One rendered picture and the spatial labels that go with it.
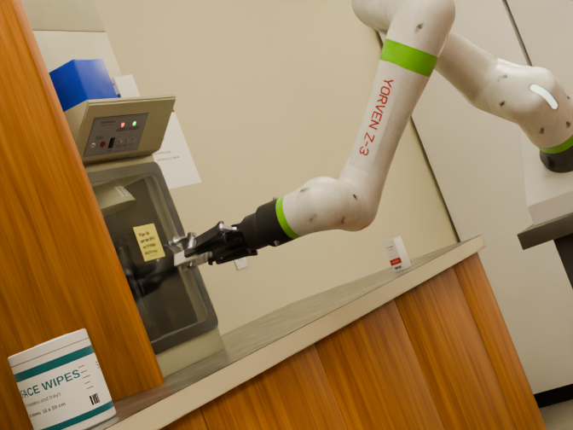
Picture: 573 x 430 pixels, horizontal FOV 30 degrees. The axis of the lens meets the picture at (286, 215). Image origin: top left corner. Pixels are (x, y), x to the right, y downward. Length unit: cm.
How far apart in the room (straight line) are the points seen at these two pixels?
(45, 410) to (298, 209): 70
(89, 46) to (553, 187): 112
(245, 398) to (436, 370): 86
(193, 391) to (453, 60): 108
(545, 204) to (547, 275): 246
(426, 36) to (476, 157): 288
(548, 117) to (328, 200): 62
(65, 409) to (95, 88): 75
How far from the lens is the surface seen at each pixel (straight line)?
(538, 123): 249
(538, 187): 262
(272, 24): 427
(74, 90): 219
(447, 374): 277
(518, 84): 249
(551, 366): 514
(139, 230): 229
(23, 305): 221
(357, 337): 239
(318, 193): 211
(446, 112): 508
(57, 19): 240
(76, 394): 171
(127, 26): 342
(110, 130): 224
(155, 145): 242
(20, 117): 215
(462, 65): 251
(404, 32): 220
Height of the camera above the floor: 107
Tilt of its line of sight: 2 degrees up
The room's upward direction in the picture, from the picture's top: 21 degrees counter-clockwise
